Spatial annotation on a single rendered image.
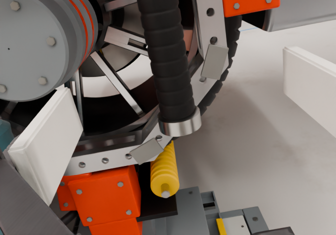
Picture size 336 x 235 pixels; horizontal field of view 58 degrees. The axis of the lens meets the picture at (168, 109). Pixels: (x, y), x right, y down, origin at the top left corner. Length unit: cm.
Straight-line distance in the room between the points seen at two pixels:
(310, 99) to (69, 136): 13
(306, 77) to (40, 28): 28
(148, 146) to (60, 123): 41
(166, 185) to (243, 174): 88
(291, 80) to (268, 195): 119
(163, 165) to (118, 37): 27
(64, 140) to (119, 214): 49
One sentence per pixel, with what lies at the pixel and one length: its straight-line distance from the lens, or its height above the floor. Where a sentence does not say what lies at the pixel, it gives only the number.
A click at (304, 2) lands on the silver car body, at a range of 71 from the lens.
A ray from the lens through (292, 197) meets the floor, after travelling 136.
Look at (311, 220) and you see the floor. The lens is 128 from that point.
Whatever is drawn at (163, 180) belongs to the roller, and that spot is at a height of 53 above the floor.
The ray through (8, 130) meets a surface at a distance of 50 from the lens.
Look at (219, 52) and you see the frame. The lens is 51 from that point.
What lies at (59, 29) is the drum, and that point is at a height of 86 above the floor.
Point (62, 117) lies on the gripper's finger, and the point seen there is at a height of 84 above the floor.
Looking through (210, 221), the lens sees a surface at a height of 15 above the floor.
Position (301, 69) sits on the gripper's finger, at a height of 84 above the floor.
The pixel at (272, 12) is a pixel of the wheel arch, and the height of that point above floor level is 78.
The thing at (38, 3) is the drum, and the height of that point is 89.
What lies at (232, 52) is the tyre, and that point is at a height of 74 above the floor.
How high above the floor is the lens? 89
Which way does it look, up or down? 24 degrees down
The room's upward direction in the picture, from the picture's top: 11 degrees counter-clockwise
